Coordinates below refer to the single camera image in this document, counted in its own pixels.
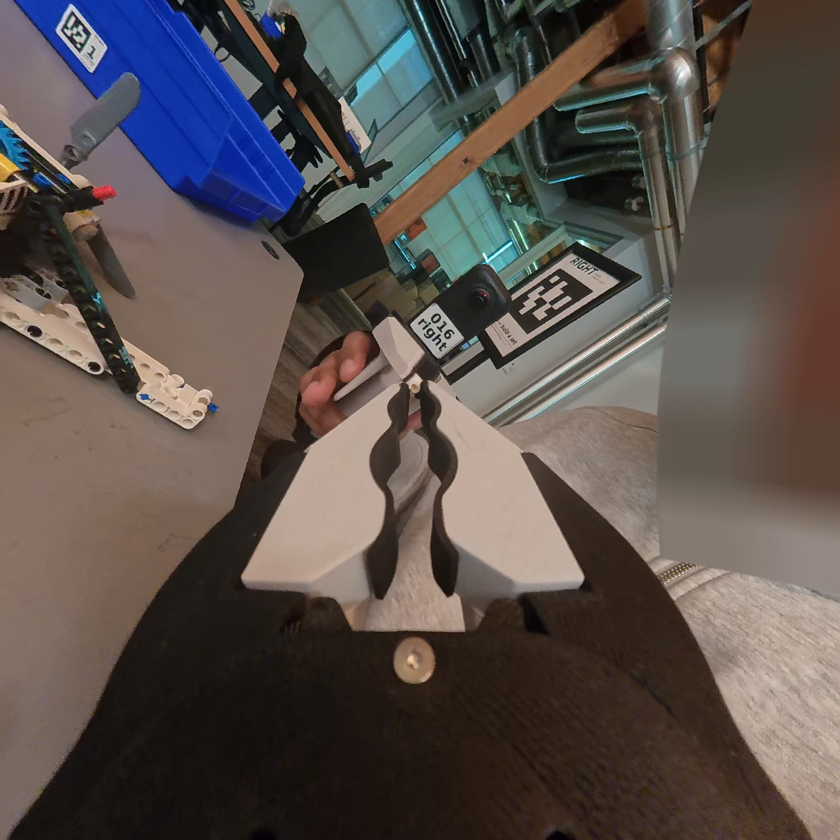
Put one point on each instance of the background desk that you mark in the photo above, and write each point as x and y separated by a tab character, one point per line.
275	59

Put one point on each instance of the black office chair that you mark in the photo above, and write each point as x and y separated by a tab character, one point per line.
298	85

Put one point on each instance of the striped lego model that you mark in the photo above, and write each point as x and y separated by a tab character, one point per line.
33	308

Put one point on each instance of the wooden ceiling beam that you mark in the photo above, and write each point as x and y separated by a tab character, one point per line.
499	124

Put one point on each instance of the person's right hand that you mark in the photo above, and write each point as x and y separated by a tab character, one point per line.
325	387

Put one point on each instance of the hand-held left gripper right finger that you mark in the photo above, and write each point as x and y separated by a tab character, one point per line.
512	525

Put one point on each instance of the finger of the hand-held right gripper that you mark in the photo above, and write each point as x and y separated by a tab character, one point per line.
400	344

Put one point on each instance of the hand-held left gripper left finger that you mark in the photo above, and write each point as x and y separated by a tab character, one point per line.
315	525

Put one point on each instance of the silver ventilation ducts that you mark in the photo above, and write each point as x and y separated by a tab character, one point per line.
656	118

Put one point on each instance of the blue plastic bin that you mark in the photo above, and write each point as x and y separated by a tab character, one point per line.
197	98

